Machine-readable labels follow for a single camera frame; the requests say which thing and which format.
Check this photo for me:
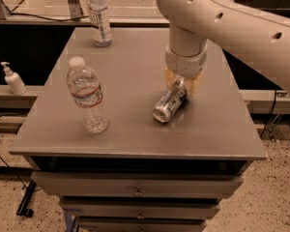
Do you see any grey drawer cabinet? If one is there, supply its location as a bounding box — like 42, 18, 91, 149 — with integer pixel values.
9, 27, 268, 232

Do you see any water bottle blue white label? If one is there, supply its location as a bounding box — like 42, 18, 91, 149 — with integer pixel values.
87, 0, 112, 47

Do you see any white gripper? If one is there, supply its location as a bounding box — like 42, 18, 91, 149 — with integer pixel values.
164, 46, 208, 97

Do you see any black metal foot bracket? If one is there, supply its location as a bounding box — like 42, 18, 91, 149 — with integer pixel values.
16, 181, 37, 218

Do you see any white pump lotion bottle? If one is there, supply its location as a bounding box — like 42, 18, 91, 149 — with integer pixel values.
1, 62, 27, 95

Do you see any silver blue redbull can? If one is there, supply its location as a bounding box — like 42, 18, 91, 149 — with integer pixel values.
153, 78, 188, 123

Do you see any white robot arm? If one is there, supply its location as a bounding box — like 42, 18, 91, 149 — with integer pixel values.
157, 0, 290, 94

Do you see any bottom grey drawer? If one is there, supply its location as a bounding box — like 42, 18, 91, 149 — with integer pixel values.
77, 217, 207, 232

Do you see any clear water bottle red label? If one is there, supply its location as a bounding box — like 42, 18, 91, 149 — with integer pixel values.
67, 56, 109, 133

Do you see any black cable on ledge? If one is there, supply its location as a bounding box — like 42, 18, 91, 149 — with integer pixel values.
9, 13, 90, 22

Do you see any grey metal railing frame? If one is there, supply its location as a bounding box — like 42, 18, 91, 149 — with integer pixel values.
0, 0, 290, 28

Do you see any middle grey drawer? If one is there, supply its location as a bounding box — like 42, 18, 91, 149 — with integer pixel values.
60, 198, 220, 219

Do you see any top grey drawer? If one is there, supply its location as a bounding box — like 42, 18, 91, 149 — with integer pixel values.
32, 172, 243, 199

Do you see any black cable at right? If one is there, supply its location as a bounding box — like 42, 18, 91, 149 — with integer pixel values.
260, 90, 278, 139

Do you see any grey drawer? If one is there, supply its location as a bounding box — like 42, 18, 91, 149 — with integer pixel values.
32, 172, 243, 199
60, 198, 220, 219
77, 217, 207, 232

